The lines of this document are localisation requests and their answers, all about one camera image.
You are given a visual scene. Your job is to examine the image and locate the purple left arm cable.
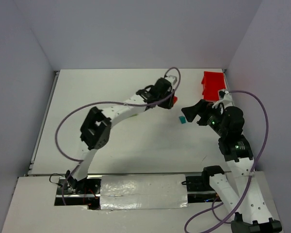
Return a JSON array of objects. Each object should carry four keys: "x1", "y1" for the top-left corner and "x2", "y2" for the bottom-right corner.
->
[{"x1": 55, "y1": 67, "x2": 181, "y2": 206}]

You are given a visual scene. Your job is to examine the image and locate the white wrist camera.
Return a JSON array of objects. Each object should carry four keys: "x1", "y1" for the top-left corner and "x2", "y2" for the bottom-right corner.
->
[
  {"x1": 165, "y1": 75, "x2": 178, "y2": 86},
  {"x1": 212, "y1": 89, "x2": 233, "y2": 108}
]

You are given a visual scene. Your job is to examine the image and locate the teal wedge wood block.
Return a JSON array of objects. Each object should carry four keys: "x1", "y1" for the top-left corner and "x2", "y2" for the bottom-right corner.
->
[{"x1": 179, "y1": 116, "x2": 186, "y2": 124}]

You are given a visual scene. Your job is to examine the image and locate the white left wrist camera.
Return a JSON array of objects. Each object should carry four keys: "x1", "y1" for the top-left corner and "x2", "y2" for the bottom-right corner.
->
[{"x1": 165, "y1": 75, "x2": 178, "y2": 86}]

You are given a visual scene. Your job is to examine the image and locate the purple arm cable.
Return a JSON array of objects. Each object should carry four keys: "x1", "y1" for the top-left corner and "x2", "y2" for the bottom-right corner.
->
[
  {"x1": 55, "y1": 67, "x2": 181, "y2": 206},
  {"x1": 183, "y1": 90, "x2": 270, "y2": 233}
]

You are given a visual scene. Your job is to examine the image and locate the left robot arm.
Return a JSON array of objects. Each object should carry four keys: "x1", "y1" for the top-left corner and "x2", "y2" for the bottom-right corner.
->
[{"x1": 65, "y1": 75, "x2": 177, "y2": 193}]

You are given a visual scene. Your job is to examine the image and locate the red plastic bin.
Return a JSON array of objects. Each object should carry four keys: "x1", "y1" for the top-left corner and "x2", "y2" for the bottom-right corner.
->
[{"x1": 201, "y1": 71, "x2": 226, "y2": 101}]

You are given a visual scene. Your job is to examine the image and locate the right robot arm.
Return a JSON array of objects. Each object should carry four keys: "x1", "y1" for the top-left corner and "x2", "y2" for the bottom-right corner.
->
[{"x1": 182, "y1": 100, "x2": 282, "y2": 233}]

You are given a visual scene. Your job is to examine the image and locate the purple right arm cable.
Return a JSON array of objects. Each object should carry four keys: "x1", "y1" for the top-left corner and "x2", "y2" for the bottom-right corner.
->
[{"x1": 183, "y1": 90, "x2": 270, "y2": 233}]

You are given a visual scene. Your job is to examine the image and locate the orange arch wood block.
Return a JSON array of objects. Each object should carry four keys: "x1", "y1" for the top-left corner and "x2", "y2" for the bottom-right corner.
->
[{"x1": 173, "y1": 96, "x2": 178, "y2": 105}]

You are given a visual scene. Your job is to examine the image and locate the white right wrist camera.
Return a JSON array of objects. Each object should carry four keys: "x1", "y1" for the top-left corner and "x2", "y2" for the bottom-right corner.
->
[{"x1": 212, "y1": 89, "x2": 233, "y2": 108}]

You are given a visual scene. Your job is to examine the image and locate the silver tape sheet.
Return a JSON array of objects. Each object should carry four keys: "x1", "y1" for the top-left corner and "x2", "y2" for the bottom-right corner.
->
[{"x1": 99, "y1": 174, "x2": 188, "y2": 210}]

